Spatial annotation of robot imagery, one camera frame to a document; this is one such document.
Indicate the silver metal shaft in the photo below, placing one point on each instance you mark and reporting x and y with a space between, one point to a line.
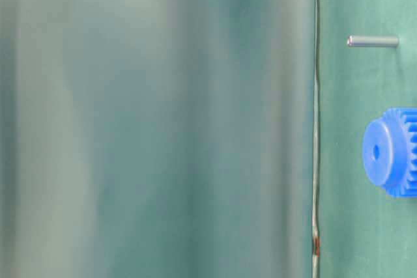
359 41

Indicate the green table cloth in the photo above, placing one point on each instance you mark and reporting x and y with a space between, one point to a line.
363 231

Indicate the blue plastic gear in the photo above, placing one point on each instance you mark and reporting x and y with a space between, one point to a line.
389 152

